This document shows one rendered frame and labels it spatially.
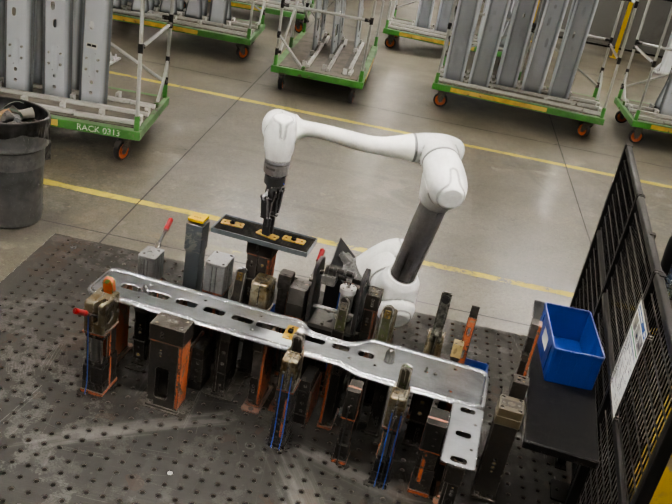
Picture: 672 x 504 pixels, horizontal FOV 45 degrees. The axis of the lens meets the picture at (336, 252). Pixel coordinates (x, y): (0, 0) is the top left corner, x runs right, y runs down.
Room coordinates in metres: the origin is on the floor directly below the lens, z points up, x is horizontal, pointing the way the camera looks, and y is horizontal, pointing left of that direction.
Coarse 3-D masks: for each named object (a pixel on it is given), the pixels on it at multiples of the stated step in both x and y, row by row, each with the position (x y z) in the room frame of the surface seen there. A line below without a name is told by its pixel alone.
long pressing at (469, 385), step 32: (96, 288) 2.33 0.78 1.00; (160, 288) 2.41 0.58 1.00; (192, 320) 2.25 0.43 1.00; (224, 320) 2.28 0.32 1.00; (256, 320) 2.32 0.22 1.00; (288, 320) 2.35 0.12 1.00; (320, 352) 2.20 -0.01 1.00; (352, 352) 2.23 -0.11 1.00; (384, 352) 2.26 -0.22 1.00; (416, 352) 2.30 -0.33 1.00; (384, 384) 2.10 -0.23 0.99; (416, 384) 2.12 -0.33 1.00; (448, 384) 2.15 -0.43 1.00; (480, 384) 2.18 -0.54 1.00
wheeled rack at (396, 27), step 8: (416, 0) 12.32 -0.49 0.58; (392, 16) 12.03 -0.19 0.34; (392, 24) 11.76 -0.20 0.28; (400, 24) 11.75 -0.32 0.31; (408, 24) 11.98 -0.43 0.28; (384, 32) 11.43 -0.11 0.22; (392, 32) 11.42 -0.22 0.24; (400, 32) 11.41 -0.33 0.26; (408, 32) 11.45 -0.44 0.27; (416, 32) 11.49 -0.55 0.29; (424, 32) 11.48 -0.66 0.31; (432, 32) 11.71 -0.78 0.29; (440, 32) 11.69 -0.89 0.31; (392, 40) 11.50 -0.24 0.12; (424, 40) 11.37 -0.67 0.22; (432, 40) 11.36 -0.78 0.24; (440, 40) 11.35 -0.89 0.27; (472, 48) 11.30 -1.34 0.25
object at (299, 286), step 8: (296, 280) 2.50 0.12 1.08; (304, 280) 2.52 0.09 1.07; (296, 288) 2.44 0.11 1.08; (304, 288) 2.45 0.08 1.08; (288, 296) 2.45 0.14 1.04; (296, 296) 2.44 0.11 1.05; (304, 296) 2.44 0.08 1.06; (288, 304) 2.44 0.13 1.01; (296, 304) 2.44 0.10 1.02; (304, 304) 2.45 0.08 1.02; (288, 312) 2.44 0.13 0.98; (296, 312) 2.44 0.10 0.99; (304, 312) 2.46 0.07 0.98; (304, 320) 2.51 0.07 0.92; (280, 352) 2.45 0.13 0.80
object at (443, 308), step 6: (444, 294) 2.36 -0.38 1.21; (450, 294) 2.35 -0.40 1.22; (444, 300) 2.32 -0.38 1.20; (450, 300) 2.34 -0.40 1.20; (438, 306) 2.34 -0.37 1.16; (444, 306) 2.35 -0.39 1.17; (438, 312) 2.34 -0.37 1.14; (444, 312) 2.35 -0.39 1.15; (438, 318) 2.34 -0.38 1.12; (444, 318) 2.33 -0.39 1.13; (438, 324) 2.34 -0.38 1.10; (444, 324) 2.33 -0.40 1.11; (432, 330) 2.33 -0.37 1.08; (432, 336) 2.33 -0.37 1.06
